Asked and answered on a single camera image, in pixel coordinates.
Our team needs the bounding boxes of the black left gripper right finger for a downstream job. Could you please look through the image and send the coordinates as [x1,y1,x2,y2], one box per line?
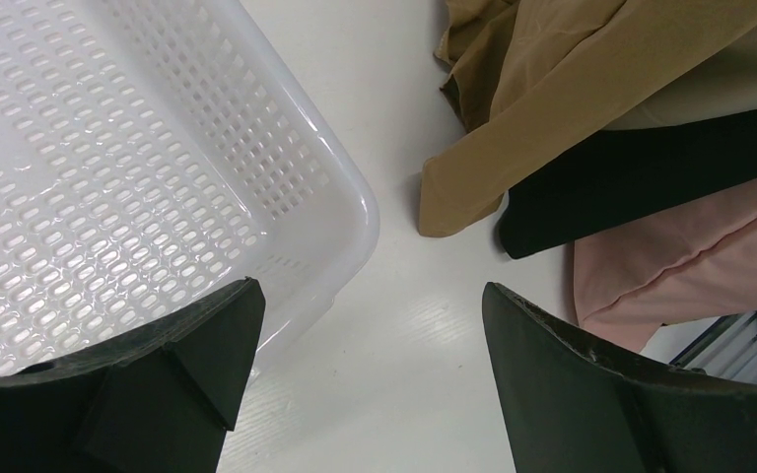
[482,282,757,472]

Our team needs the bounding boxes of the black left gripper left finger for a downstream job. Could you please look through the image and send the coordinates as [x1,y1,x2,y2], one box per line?
[0,278,266,472]

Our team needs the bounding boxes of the brown shorts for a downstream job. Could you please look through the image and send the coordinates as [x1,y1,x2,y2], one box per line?
[418,1,757,237]

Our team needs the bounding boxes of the pink shorts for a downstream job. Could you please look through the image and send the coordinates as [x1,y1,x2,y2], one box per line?
[574,179,757,352]

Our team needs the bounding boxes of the black shorts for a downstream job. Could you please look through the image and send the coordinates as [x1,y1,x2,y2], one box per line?
[497,109,757,259]

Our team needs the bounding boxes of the beige shorts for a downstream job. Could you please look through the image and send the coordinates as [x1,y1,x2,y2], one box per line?
[606,27,757,130]

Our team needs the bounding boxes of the white plastic basket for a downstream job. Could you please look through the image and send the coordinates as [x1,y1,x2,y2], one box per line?
[0,0,379,375]

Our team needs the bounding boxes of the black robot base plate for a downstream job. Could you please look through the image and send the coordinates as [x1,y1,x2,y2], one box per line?
[670,310,757,384]

